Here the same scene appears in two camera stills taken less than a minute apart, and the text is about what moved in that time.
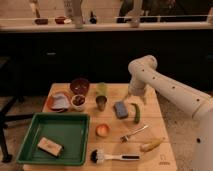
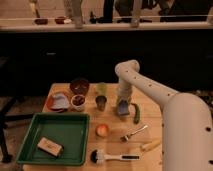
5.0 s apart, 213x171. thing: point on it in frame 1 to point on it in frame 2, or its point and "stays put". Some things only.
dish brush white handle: x=98 y=157 stays put
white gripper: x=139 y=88 to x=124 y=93
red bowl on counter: x=60 y=20 stays put
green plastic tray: x=71 y=130 stays put
